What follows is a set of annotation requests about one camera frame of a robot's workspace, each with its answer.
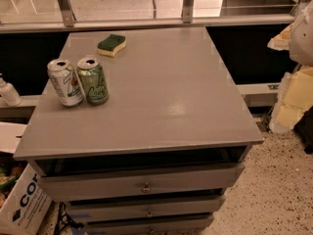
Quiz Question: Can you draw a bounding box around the top grey drawer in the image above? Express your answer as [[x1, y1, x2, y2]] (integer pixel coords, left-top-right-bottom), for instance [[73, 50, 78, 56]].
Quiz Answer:
[[39, 163, 245, 202]]

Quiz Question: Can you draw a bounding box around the bottom grey drawer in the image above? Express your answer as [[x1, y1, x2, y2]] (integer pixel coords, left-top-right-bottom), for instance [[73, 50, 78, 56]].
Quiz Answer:
[[85, 214, 213, 235]]

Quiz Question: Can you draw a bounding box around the white cardboard box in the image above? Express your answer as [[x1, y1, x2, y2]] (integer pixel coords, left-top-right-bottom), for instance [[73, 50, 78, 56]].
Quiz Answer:
[[0, 122, 52, 235]]

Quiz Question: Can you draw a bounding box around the black cable on floor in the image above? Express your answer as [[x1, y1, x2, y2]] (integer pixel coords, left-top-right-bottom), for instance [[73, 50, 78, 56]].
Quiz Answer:
[[53, 202, 85, 235]]

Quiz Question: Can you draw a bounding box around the white plastic bottle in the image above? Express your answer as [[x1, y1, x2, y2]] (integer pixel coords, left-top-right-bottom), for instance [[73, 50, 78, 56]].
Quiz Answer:
[[0, 76, 22, 106]]

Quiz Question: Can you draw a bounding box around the white 7up soda can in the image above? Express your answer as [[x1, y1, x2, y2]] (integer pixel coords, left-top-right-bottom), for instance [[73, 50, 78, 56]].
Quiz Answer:
[[47, 59, 83, 107]]

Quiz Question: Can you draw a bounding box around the grey drawer cabinet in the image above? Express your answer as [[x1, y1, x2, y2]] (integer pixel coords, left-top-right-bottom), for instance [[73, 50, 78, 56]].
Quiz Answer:
[[13, 25, 265, 235]]

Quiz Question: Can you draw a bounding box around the green and yellow sponge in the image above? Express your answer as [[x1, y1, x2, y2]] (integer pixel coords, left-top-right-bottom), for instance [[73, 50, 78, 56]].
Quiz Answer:
[[97, 34, 126, 57]]

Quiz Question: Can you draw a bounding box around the middle grey drawer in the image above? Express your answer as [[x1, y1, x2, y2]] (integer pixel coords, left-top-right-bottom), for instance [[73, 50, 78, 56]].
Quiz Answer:
[[67, 195, 225, 222]]

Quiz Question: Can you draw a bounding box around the metal railing frame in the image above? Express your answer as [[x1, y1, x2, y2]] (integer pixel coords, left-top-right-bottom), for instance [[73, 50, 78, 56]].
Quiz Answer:
[[0, 0, 312, 33]]

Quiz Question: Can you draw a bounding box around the grey drawer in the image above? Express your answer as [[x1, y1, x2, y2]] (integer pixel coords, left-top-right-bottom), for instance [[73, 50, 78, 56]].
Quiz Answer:
[[85, 214, 213, 235], [67, 195, 225, 222], [39, 163, 245, 202]]

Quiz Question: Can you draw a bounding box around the green soda can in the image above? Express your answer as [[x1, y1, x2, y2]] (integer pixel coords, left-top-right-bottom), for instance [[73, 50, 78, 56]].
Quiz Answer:
[[77, 57, 109, 105]]

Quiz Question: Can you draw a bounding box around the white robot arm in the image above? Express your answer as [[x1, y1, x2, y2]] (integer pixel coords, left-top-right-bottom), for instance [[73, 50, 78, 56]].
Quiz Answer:
[[267, 1, 313, 133]]

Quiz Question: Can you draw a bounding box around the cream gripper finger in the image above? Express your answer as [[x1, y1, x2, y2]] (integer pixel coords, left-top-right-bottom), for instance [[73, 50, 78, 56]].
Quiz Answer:
[[267, 24, 292, 51], [269, 66, 313, 133]]

